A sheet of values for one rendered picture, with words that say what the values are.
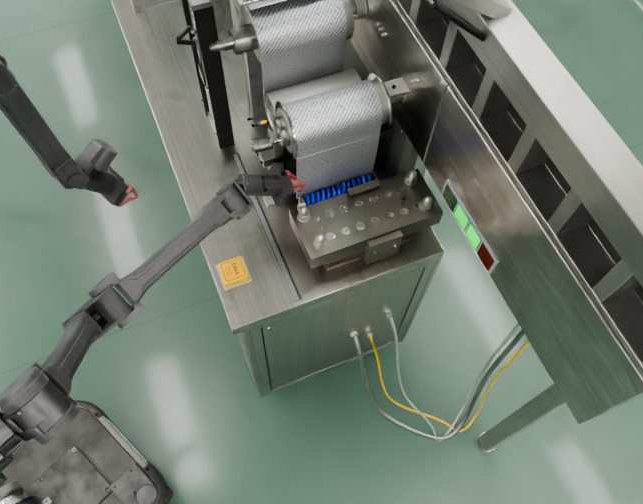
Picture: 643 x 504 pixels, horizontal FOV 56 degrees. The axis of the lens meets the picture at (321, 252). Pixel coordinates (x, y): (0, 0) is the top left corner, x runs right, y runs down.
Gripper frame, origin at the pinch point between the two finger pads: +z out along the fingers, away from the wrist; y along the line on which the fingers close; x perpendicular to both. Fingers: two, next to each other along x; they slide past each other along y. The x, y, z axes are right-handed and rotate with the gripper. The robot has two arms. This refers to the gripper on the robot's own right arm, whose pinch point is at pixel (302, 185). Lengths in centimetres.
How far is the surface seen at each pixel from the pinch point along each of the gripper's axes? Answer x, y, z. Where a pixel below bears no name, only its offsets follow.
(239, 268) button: -24.6, 10.2, -12.9
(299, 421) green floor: -101, 39, 38
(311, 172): 5.6, 0.2, -0.5
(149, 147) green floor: -112, -114, 23
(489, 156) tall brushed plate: 46, 29, 9
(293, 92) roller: 15.9, -18.5, -3.5
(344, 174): 5.1, 0.3, 11.4
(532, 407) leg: -17, 74, 63
